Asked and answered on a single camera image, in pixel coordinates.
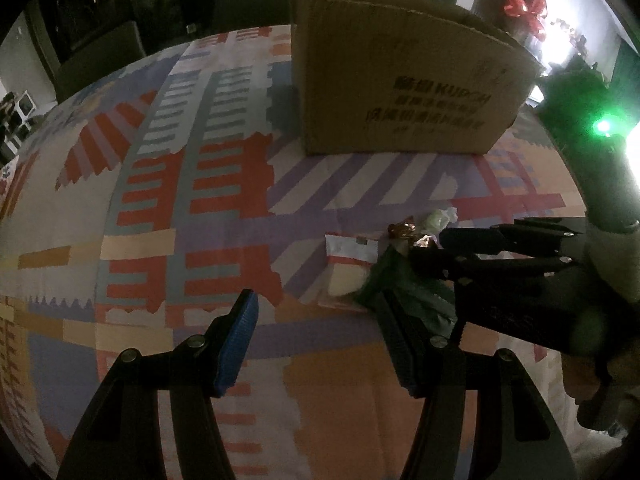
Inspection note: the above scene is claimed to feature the white pale green candy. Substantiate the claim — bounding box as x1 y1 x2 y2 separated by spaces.
416 207 458 236

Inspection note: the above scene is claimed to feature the white red bread packet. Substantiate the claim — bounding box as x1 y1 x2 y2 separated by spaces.
317 233 378 312

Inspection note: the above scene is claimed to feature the dark dining chair left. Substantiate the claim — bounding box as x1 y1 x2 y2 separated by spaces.
53 21 145 104

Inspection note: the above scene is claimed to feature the brown gold candy wrapper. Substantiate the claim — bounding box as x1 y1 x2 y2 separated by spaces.
387 217 436 248

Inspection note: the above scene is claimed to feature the brown cardboard box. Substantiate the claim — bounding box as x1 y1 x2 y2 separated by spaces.
290 0 542 155

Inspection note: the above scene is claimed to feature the white shelf unit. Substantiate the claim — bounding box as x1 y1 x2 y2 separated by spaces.
1 91 36 130

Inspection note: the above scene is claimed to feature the dark green snack bag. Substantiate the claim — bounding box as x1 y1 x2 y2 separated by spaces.
354 246 458 339

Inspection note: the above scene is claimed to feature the red balloon bow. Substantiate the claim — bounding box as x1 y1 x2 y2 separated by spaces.
502 0 548 41

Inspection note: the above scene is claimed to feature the patchwork patterned tablecloth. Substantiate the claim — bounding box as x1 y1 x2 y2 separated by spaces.
1 26 584 479

